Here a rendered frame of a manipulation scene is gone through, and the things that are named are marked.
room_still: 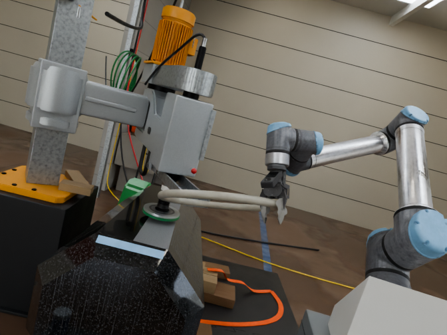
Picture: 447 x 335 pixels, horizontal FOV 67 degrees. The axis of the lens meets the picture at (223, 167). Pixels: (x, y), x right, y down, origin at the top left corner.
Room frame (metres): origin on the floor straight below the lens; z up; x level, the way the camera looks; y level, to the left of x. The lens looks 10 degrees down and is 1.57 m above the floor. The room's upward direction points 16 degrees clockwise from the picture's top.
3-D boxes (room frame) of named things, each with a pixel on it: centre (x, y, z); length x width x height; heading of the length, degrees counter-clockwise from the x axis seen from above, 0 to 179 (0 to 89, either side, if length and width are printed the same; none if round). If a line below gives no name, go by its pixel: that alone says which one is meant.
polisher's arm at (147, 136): (2.25, 0.45, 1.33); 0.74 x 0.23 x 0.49; 27
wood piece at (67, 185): (2.16, 0.90, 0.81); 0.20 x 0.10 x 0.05; 103
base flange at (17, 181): (2.19, 1.16, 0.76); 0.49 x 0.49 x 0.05; 5
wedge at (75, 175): (2.37, 1.00, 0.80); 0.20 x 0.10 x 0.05; 49
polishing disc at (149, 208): (1.90, 0.28, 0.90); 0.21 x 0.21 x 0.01
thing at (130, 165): (5.32, 1.18, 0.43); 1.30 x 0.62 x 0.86; 178
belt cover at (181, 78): (2.21, 0.44, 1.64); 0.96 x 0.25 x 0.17; 27
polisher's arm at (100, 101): (2.28, 0.98, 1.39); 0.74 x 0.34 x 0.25; 118
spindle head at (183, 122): (1.97, 0.32, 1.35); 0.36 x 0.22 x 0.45; 27
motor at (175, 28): (2.49, 0.57, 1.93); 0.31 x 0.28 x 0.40; 117
